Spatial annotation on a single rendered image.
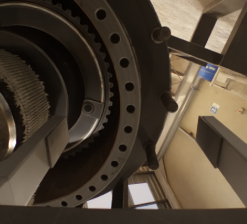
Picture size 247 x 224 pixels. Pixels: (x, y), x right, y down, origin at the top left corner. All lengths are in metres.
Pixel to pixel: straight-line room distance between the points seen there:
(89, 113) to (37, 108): 0.12
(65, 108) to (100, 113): 0.08
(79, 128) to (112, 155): 0.12
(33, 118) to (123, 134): 0.11
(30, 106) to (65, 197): 0.17
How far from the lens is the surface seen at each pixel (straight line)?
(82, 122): 0.34
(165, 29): 0.23
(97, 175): 0.28
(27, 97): 0.22
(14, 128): 0.21
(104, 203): 7.12
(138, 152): 0.33
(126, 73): 0.21
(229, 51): 1.29
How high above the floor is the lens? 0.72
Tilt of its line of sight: 17 degrees up
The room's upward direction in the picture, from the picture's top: 160 degrees counter-clockwise
